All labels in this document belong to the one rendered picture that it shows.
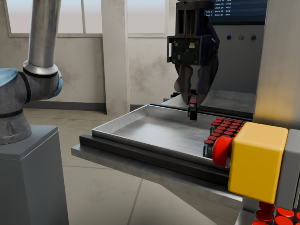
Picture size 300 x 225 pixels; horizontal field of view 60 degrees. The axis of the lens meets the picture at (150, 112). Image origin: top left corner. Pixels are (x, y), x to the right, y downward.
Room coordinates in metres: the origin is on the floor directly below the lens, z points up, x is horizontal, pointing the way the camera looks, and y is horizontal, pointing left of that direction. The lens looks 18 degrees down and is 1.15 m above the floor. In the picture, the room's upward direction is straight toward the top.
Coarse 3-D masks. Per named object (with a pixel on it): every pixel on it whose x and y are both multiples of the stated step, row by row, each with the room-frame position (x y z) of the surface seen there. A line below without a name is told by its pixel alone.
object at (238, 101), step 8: (208, 96) 0.99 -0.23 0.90; (216, 96) 1.04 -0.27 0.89; (224, 96) 1.03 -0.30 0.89; (232, 96) 1.01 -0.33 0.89; (240, 96) 0.99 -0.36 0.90; (248, 96) 0.98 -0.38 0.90; (200, 104) 0.92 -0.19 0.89; (208, 104) 0.93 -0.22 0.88; (216, 104) 0.93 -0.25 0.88; (224, 104) 0.93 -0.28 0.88; (232, 104) 0.93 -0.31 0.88; (240, 104) 0.93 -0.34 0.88; (248, 104) 0.93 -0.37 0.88; (216, 112) 0.78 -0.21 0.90; (224, 112) 0.77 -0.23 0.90; (232, 112) 0.76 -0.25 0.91; (240, 112) 0.74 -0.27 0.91; (248, 112) 0.73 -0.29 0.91
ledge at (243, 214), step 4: (240, 212) 0.34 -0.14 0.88; (244, 212) 0.34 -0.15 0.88; (248, 212) 0.34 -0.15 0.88; (240, 216) 0.33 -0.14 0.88; (244, 216) 0.33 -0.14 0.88; (248, 216) 0.33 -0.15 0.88; (252, 216) 0.33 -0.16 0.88; (236, 220) 0.32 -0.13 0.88; (240, 220) 0.32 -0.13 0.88; (244, 220) 0.32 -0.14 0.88; (248, 220) 0.32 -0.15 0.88; (252, 220) 0.32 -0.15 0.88; (236, 224) 0.31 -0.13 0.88; (240, 224) 0.31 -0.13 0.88; (244, 224) 0.31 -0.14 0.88; (248, 224) 0.31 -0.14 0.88
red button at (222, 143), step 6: (222, 138) 0.31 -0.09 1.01; (228, 138) 0.31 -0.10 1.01; (216, 144) 0.31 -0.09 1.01; (222, 144) 0.30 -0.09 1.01; (228, 144) 0.30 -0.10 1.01; (216, 150) 0.30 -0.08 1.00; (222, 150) 0.30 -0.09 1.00; (228, 150) 0.30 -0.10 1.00; (216, 156) 0.30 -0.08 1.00; (222, 156) 0.29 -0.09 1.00; (228, 156) 0.30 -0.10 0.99; (216, 162) 0.30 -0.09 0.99; (222, 162) 0.29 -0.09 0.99; (228, 162) 0.30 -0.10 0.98
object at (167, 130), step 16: (144, 112) 0.80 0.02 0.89; (160, 112) 0.79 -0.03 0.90; (176, 112) 0.76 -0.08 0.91; (96, 128) 0.61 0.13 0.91; (112, 128) 0.66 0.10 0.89; (128, 128) 0.69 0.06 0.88; (144, 128) 0.69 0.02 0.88; (160, 128) 0.69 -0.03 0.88; (176, 128) 0.69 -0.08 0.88; (192, 128) 0.69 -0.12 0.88; (208, 128) 0.69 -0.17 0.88; (128, 144) 0.54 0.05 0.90; (144, 144) 0.52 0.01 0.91; (160, 144) 0.58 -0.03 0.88; (176, 144) 0.58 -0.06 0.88; (192, 144) 0.58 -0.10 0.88; (192, 160) 0.46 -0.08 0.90; (208, 160) 0.44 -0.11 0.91
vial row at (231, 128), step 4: (236, 120) 0.63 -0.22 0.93; (232, 124) 0.60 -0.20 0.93; (236, 124) 0.60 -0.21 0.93; (240, 124) 0.61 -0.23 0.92; (232, 128) 0.57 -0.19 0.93; (236, 128) 0.57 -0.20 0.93; (224, 132) 0.55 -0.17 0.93; (228, 132) 0.55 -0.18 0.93; (232, 132) 0.55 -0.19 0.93; (224, 136) 0.52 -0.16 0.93; (228, 136) 0.52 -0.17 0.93; (232, 136) 0.53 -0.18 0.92
